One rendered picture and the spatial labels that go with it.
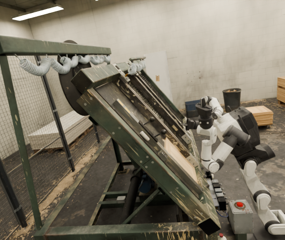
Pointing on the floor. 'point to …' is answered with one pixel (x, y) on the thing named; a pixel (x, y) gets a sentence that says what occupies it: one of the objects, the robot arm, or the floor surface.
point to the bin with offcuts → (231, 98)
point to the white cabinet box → (159, 71)
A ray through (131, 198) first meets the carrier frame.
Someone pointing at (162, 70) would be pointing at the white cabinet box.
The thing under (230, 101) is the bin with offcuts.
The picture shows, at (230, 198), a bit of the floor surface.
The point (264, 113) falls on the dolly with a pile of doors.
